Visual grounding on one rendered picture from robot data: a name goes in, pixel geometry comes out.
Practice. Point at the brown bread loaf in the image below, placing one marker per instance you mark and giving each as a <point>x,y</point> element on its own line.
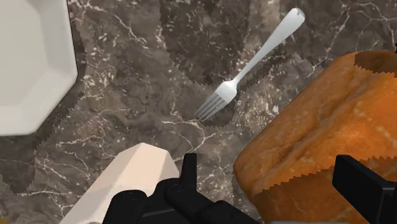
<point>322,139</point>

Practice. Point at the silver fork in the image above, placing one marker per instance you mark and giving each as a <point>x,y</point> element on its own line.
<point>248,69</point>

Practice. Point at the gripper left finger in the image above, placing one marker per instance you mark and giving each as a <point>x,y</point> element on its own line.
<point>183,198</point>

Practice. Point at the cream angular block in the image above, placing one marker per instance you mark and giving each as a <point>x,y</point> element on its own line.
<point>130,180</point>

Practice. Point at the white octagonal plate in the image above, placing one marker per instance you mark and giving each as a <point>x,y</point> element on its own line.
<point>29,65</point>

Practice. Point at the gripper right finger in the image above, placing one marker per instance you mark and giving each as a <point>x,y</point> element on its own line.
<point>369,189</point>

